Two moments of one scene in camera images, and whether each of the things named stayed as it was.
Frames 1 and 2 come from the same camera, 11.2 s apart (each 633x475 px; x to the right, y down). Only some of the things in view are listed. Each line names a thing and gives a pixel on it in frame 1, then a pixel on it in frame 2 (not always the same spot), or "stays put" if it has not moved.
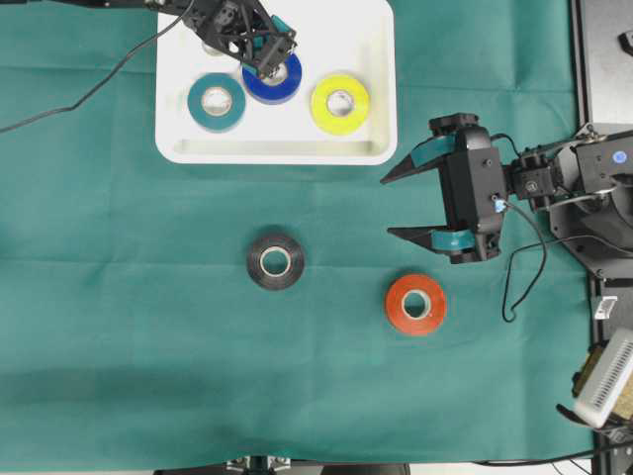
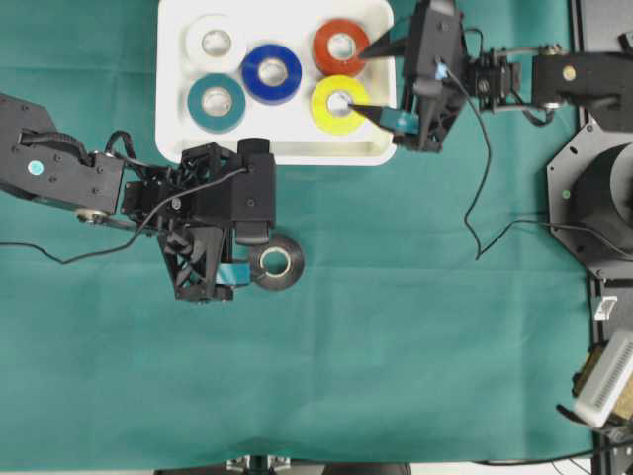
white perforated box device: [606, 378] stays put
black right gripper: [474, 185] -> [441, 78]
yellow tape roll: [333, 124] stays put
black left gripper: [245, 30] -> [213, 200]
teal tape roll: [216, 123] stays put
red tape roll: [415, 304] -> [321, 54]
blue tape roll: [274, 93] stays put
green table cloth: [261, 314] stays put
